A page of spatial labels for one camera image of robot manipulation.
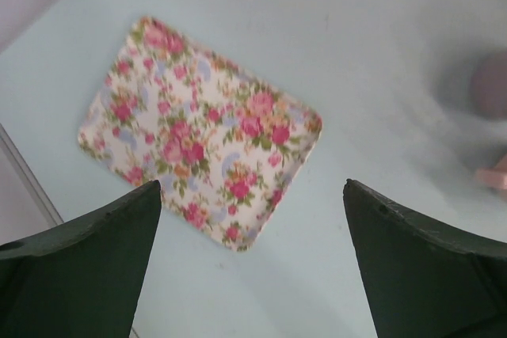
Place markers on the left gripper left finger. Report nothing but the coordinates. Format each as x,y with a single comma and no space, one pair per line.
82,278

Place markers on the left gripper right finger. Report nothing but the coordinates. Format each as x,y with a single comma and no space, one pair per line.
423,277

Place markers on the pink mug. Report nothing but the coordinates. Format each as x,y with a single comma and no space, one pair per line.
494,177

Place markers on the purple mug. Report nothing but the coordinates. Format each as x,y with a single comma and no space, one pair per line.
488,87

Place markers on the floral tray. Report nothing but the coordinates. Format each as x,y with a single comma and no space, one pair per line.
224,144

